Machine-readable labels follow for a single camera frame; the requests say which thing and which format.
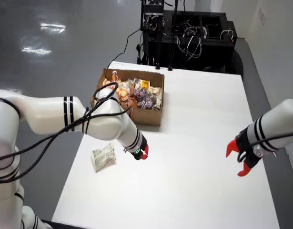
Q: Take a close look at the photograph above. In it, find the black stand pole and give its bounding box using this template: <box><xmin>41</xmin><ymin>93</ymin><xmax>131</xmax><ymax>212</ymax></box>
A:
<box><xmin>155</xmin><ymin>14</ymin><xmax>162</xmax><ymax>70</ymax></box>
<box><xmin>167</xmin><ymin>0</ymin><xmax>180</xmax><ymax>72</ymax></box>

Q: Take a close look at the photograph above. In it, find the black equipment rack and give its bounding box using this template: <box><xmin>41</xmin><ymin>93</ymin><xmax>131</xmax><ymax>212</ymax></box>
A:
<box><xmin>136</xmin><ymin>9</ymin><xmax>243</xmax><ymax>74</ymax></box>

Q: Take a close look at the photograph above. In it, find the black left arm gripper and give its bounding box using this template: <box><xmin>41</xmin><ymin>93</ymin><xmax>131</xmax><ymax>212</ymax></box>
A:
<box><xmin>132</xmin><ymin>135</ymin><xmax>150</xmax><ymax>161</ymax></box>

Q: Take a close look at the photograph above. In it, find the white printed snack packet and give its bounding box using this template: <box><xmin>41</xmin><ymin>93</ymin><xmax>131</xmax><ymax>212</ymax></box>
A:
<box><xmin>91</xmin><ymin>143</ymin><xmax>117</xmax><ymax>173</ymax></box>

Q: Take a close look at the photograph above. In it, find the brown cardboard box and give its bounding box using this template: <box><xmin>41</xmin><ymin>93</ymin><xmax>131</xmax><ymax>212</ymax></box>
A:
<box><xmin>90</xmin><ymin>68</ymin><xmax>165</xmax><ymax>126</ymax></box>

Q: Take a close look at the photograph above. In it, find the pastel candy snack packet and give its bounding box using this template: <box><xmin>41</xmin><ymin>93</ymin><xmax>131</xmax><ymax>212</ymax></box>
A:
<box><xmin>121</xmin><ymin>80</ymin><xmax>135</xmax><ymax>93</ymax></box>

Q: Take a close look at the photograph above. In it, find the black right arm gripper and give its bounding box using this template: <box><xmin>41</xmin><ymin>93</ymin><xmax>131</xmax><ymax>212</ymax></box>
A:
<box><xmin>226</xmin><ymin>130</ymin><xmax>263</xmax><ymax>177</ymax></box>

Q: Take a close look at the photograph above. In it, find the orange cookie snack packet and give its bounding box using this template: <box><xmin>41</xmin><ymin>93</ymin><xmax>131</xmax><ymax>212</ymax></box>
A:
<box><xmin>102</xmin><ymin>77</ymin><xmax>119</xmax><ymax>88</ymax></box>
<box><xmin>116</xmin><ymin>87</ymin><xmax>131</xmax><ymax>103</ymax></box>

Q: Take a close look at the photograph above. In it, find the white looped rack cable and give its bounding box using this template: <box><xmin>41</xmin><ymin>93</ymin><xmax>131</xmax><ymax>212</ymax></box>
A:
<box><xmin>220</xmin><ymin>28</ymin><xmax>234</xmax><ymax>40</ymax></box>

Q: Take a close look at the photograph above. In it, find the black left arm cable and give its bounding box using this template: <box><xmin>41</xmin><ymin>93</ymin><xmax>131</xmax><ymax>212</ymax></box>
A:
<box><xmin>0</xmin><ymin>71</ymin><xmax>134</xmax><ymax>184</ymax></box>

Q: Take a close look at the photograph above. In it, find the white rack cable bundle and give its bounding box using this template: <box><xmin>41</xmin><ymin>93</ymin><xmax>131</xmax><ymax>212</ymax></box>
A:
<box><xmin>176</xmin><ymin>35</ymin><xmax>203</xmax><ymax>59</ymax></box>

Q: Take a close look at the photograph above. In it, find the black floor cable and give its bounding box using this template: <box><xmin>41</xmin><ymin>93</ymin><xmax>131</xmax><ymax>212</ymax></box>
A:
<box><xmin>107</xmin><ymin>26</ymin><xmax>143</xmax><ymax>69</ymax></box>

